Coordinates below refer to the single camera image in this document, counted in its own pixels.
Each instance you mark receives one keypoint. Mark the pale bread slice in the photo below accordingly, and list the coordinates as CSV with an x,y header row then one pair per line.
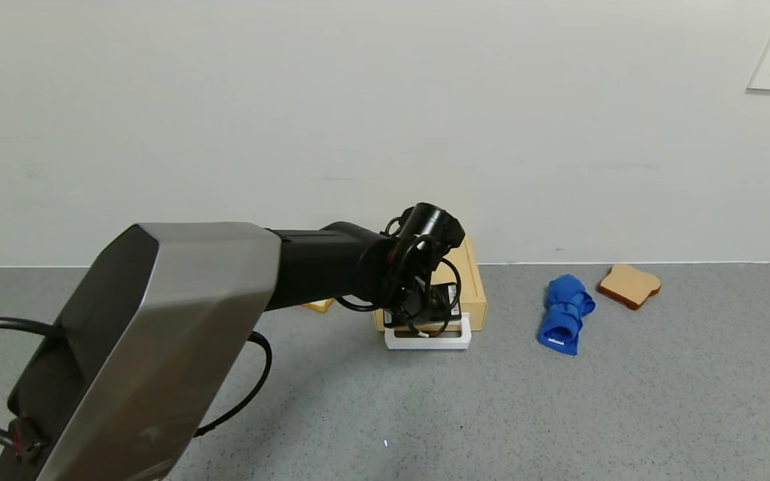
x,y
321,306

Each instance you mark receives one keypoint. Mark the brown bread slice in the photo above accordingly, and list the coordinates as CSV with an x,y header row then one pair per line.
x,y
629,284

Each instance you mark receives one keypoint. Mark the yellow drawer cabinet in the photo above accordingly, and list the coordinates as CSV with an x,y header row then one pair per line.
x,y
470,294

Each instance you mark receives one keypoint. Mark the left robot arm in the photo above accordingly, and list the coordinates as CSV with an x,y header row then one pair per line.
x,y
171,321

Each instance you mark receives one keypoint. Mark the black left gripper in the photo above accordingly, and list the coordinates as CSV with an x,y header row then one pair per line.
x,y
443,298

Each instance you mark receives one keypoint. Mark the blue rolled cloth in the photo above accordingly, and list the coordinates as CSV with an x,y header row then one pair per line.
x,y
562,314

